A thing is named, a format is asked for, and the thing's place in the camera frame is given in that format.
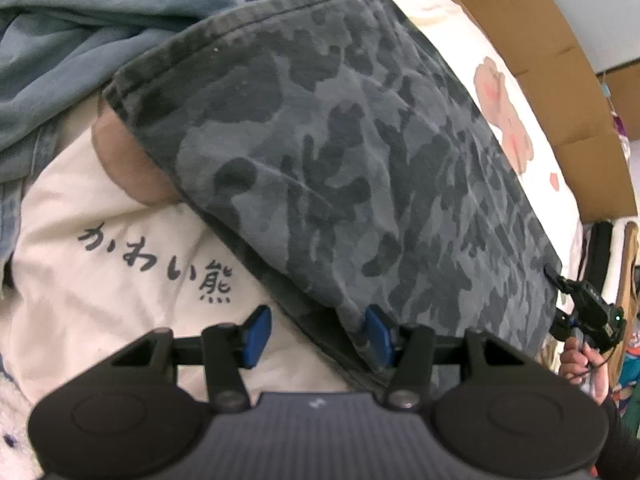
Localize person's right hand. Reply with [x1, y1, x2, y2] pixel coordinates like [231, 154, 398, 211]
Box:
[557, 337, 608, 406]

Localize white folded garment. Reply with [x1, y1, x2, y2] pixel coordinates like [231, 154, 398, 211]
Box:
[607, 220, 631, 306]

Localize blue denim garment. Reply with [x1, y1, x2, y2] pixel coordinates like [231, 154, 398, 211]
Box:
[0, 0, 288, 261]

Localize white spotted fuzzy cloth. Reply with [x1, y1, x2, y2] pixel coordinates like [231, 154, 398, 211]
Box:
[0, 350, 46, 480]

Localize grey padded board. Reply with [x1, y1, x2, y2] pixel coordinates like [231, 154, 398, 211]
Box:
[525, 0, 640, 73]

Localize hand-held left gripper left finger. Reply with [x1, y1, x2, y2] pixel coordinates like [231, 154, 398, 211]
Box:
[107, 305, 273, 413]

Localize grey camouflage pants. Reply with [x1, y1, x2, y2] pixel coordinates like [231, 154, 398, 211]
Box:
[100, 0, 563, 396]

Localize brown cardboard panel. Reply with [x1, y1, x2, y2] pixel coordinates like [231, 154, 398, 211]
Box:
[597, 55, 640, 141]

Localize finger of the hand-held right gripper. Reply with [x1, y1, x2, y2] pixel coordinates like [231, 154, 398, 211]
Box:
[542, 262, 581, 296]
[550, 312, 578, 338]

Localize teal printed cloth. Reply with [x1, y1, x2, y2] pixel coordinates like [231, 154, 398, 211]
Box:
[607, 330, 640, 441]

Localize cream bear printed blanket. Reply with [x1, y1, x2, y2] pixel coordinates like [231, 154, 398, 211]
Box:
[0, 0, 586, 461]

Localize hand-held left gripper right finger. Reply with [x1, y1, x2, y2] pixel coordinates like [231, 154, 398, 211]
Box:
[365, 306, 538, 413]

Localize black folded garment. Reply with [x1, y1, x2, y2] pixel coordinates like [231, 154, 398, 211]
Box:
[582, 220, 613, 306]

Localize brown cardboard box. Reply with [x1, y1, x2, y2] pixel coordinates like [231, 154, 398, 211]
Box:
[440, 0, 638, 223]

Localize person's right forearm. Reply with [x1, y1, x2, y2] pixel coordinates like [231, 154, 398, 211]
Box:
[592, 397, 640, 480]

